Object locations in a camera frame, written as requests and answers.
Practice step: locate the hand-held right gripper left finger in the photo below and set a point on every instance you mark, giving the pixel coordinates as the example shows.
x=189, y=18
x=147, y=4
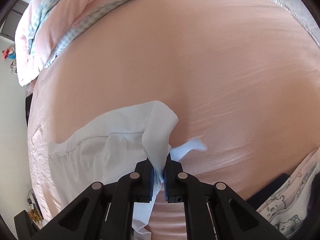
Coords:
x=150, y=180

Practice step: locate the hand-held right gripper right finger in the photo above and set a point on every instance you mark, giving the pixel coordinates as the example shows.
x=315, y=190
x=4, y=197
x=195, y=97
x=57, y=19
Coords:
x=166, y=182

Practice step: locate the white t-shirt navy trim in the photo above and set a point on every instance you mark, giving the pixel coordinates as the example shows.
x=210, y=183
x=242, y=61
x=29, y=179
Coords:
x=112, y=150

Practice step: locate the navy blue garment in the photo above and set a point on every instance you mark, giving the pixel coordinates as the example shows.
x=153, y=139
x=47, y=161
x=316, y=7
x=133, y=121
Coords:
x=265, y=192

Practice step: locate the bed with pink sheet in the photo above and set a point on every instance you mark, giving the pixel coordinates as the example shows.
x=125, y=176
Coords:
x=200, y=67

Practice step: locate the white cartoon print pajamas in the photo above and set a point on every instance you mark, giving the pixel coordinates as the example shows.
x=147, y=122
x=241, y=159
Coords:
x=287, y=205

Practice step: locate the pink print pajama garment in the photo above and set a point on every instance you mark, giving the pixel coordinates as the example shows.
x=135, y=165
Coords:
x=308, y=161

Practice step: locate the red plush toy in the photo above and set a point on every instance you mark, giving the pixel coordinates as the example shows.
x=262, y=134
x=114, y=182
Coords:
x=8, y=53

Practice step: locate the folded pink checkered quilt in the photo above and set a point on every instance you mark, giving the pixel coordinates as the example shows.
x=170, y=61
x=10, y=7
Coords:
x=50, y=17

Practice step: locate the grey door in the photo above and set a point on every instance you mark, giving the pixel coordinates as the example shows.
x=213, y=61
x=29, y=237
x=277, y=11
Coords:
x=12, y=20

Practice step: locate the pale pink pillow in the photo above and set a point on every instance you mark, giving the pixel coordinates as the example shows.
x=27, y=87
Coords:
x=300, y=12

